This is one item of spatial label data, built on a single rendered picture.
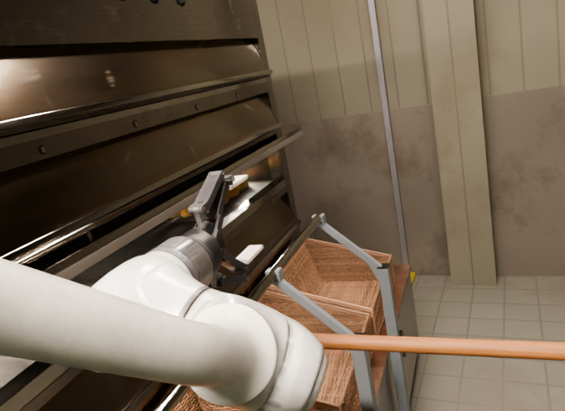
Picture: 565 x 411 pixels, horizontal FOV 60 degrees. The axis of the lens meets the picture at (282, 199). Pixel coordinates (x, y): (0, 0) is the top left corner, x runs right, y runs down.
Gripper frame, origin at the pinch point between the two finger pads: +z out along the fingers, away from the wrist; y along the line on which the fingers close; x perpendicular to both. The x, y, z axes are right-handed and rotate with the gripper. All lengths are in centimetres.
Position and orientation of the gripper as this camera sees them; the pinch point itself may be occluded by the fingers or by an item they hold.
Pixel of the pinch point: (246, 214)
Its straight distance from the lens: 89.2
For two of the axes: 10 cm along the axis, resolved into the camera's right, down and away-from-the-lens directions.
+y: 1.9, 9.5, 2.6
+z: 3.5, -3.1, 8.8
